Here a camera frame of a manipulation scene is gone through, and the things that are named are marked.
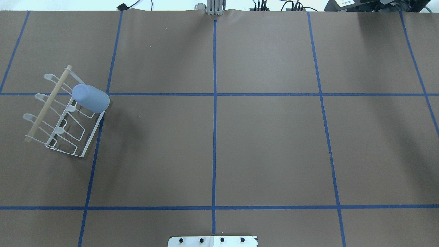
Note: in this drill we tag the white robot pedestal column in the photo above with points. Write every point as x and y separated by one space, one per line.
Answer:
213 241

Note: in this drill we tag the light blue plastic cup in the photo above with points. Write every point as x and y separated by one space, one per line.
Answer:
91 98

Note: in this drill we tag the black laptop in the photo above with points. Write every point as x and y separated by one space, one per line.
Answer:
385 6

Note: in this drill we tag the small black puck device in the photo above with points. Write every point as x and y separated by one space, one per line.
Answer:
122 7

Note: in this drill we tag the aluminium frame post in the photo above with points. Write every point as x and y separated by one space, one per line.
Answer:
215 7

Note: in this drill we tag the white wire cup holder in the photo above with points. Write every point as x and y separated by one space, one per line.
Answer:
62 124

